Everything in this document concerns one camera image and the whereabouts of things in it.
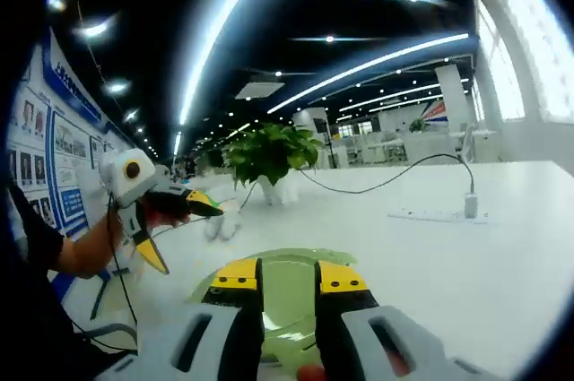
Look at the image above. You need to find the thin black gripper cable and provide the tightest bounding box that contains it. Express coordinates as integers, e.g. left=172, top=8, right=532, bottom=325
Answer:
left=105, top=195, right=141, bottom=355

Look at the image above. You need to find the white plant pot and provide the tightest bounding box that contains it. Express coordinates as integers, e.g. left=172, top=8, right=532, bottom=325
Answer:
left=259, top=173, right=301, bottom=207

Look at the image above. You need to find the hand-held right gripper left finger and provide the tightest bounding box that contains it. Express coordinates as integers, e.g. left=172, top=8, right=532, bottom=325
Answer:
left=96, top=257, right=265, bottom=381

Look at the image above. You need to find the person's right hand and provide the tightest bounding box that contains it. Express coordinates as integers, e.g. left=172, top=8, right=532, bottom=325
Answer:
left=298, top=365, right=327, bottom=381

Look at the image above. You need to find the person's left hand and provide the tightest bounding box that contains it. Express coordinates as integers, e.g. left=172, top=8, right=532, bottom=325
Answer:
left=145, top=203, right=194, bottom=229

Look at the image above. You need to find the white charger plug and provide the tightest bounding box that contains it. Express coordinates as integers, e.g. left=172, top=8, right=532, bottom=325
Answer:
left=464, top=192, right=480, bottom=220

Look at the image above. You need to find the white tabletop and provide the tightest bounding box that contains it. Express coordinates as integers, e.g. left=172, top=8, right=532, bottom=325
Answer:
left=66, top=160, right=574, bottom=380

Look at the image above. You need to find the blue white wall poster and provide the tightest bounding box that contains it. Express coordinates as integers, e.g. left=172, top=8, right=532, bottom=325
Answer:
left=6, top=26, right=135, bottom=238

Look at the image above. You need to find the white table socket panel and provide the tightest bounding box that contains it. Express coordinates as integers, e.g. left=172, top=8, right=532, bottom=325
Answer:
left=387, top=208, right=489, bottom=225

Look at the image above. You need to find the black tripod stand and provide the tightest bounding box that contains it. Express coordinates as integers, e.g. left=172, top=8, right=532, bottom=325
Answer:
left=313, top=117, right=337, bottom=170

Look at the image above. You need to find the white handheld controller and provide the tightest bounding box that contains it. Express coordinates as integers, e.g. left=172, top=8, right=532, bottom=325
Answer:
left=220, top=199, right=244, bottom=239

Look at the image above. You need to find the person's dark clothed body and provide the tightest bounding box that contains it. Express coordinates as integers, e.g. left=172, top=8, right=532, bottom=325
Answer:
left=0, top=183, right=140, bottom=381

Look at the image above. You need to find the red blue wall banner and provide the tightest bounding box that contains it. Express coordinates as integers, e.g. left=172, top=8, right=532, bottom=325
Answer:
left=423, top=100, right=449, bottom=125

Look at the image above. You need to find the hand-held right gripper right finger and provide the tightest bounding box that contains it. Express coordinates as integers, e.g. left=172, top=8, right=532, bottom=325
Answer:
left=313, top=259, right=499, bottom=381

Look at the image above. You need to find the green leafy potted plant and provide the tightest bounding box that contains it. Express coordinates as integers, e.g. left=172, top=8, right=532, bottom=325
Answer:
left=222, top=122, right=325, bottom=192

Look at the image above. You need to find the long charging cable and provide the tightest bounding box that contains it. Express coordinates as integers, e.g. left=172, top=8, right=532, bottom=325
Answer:
left=237, top=152, right=476, bottom=212

